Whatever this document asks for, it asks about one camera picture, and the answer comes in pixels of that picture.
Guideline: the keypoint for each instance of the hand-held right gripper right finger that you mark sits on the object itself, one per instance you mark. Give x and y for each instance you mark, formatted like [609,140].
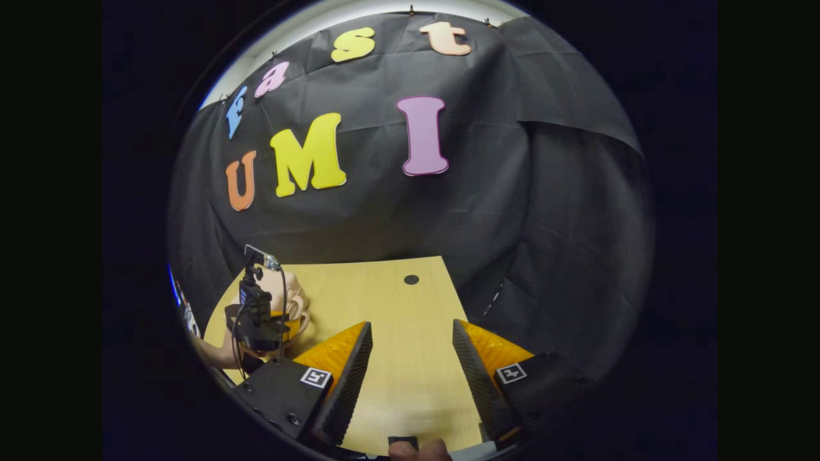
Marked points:
[480,384]

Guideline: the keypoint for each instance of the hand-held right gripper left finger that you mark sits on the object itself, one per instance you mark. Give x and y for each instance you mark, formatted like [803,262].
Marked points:
[349,390]

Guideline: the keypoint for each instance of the blue and white board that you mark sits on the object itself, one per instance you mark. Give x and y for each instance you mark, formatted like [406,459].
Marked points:
[186,314]

